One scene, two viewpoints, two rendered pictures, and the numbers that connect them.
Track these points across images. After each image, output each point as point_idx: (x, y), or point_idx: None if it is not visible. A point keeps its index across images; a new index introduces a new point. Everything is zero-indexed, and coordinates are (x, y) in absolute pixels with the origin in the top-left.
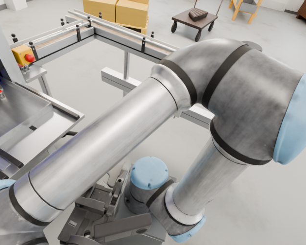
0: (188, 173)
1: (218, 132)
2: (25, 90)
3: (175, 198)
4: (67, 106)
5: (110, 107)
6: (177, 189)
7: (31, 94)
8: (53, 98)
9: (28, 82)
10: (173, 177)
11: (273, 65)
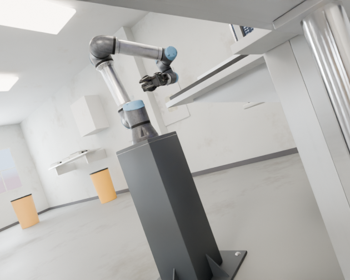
0: (121, 83)
1: (112, 58)
2: (234, 55)
3: (129, 98)
4: (183, 93)
5: (134, 42)
6: (127, 95)
7: (225, 62)
8: (202, 82)
9: (260, 54)
10: (117, 151)
11: None
